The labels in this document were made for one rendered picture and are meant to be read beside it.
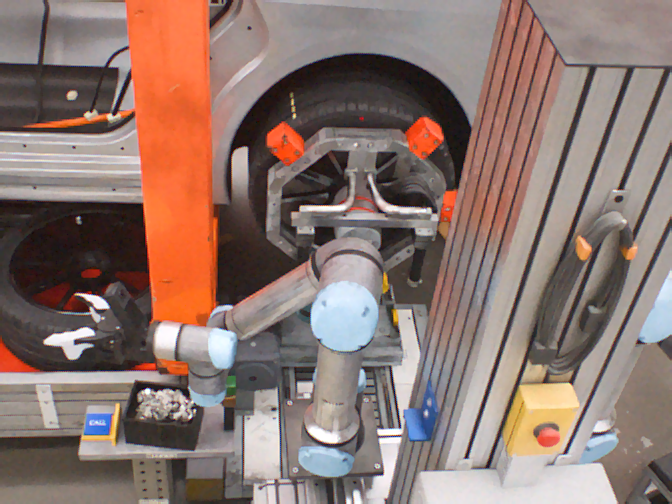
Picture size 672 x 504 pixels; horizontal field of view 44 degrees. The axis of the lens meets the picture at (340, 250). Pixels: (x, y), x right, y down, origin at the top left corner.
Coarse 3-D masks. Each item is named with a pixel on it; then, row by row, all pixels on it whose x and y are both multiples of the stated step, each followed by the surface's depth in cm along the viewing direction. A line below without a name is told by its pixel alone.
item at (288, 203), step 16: (368, 128) 248; (336, 160) 257; (384, 160) 261; (304, 176) 260; (320, 176) 261; (336, 176) 262; (288, 192) 285; (304, 192) 267; (320, 192) 266; (336, 192) 271; (288, 208) 278; (288, 224) 271; (320, 240) 280; (384, 240) 280
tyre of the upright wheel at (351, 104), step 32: (288, 96) 257; (320, 96) 249; (352, 96) 247; (384, 96) 249; (416, 96) 261; (256, 128) 266; (320, 128) 246; (384, 128) 248; (256, 160) 254; (448, 160) 259; (256, 192) 260
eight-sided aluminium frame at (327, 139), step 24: (312, 144) 244; (336, 144) 240; (360, 144) 241; (384, 144) 242; (288, 168) 245; (432, 168) 252; (288, 240) 265; (408, 240) 274; (432, 240) 269; (384, 264) 274
